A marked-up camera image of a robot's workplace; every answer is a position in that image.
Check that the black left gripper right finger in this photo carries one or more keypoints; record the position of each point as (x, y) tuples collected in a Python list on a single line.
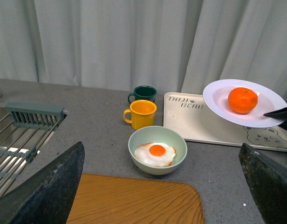
[(267, 181)]

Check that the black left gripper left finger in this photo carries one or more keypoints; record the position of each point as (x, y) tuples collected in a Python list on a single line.
[(46, 197)]

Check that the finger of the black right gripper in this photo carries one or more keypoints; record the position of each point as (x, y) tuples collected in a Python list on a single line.
[(280, 114)]

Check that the orange mandarin fruit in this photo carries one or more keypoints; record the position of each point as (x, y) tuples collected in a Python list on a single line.
[(242, 100)]

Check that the white ridged deep plate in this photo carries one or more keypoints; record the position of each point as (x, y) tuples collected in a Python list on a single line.
[(216, 93)]

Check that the wooden cutting board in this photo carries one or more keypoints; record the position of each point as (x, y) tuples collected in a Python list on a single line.
[(104, 199)]

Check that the green sink drying rack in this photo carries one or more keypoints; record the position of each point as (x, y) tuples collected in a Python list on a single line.
[(24, 129)]

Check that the beige bear serving tray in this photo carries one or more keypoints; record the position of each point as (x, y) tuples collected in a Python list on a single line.
[(188, 115)]

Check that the fake fried egg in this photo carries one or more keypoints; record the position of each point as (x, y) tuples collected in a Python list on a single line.
[(155, 154)]

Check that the light green bowl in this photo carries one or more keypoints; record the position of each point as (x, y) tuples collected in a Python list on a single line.
[(160, 135)]

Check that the white curtain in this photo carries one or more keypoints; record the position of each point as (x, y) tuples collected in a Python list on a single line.
[(173, 45)]

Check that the yellow enamel mug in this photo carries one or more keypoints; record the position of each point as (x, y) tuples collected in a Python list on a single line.
[(140, 114)]

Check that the dark green enamel mug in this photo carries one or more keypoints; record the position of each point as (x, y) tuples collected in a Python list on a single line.
[(143, 92)]

